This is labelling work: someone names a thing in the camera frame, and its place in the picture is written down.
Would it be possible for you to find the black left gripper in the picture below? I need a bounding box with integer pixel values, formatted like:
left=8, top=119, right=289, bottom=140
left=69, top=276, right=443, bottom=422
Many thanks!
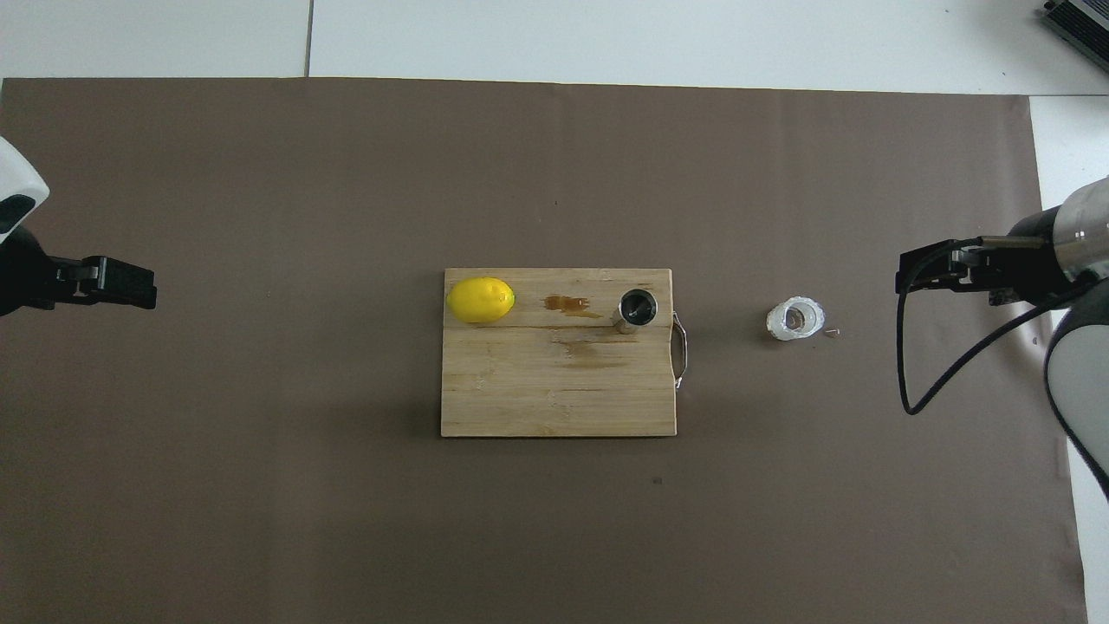
left=0, top=225, right=158, bottom=317

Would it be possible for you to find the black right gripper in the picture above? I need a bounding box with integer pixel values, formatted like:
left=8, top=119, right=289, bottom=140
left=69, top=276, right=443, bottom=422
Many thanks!
left=896, top=207, right=1080, bottom=307

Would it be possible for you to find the clear glass cup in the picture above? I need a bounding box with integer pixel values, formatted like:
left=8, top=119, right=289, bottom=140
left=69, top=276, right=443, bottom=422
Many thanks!
left=765, top=296, right=826, bottom=342

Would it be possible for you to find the steel double jigger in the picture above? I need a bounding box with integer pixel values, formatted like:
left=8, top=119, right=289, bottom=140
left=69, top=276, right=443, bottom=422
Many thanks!
left=612, top=289, right=659, bottom=335

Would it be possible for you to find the brown paper table mat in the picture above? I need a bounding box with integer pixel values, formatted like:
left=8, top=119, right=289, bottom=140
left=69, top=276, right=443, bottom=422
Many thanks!
left=0, top=76, right=1088, bottom=624

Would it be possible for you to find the grey ribbed device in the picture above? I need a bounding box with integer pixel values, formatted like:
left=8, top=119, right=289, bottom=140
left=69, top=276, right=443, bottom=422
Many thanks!
left=1040, top=0, right=1109, bottom=63

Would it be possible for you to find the yellow lemon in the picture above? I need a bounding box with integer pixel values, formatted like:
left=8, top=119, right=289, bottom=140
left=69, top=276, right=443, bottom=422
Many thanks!
left=446, top=276, right=516, bottom=325

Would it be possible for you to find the wooden cutting board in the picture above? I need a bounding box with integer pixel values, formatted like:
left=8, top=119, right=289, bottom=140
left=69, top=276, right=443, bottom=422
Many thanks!
left=440, top=267, right=690, bottom=439

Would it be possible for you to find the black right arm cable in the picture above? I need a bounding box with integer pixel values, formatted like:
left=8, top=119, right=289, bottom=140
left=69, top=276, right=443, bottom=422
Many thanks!
left=897, top=241, right=1054, bottom=417

